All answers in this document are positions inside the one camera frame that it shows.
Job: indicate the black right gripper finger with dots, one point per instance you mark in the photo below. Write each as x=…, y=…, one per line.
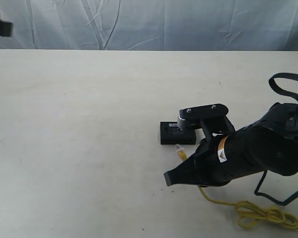
x=188, y=172
x=211, y=116

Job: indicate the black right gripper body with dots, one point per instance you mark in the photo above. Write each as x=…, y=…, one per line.
x=222, y=158

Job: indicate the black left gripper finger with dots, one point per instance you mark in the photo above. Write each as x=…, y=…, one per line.
x=0, y=26

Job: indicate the black network switch box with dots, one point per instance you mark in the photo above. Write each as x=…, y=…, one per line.
x=171, y=134

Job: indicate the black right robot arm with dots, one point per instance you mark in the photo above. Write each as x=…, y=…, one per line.
x=279, y=150

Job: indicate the grey backdrop cloth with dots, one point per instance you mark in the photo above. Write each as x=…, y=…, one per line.
x=152, y=25

